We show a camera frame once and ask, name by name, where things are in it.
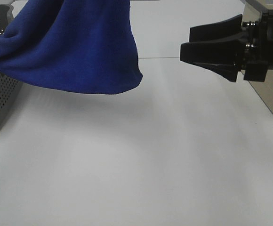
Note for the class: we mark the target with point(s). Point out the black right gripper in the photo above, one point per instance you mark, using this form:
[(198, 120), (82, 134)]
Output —
[(224, 57)]

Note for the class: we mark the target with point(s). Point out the blue microfibre towel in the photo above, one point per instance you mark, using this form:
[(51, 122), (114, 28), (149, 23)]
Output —
[(81, 46)]

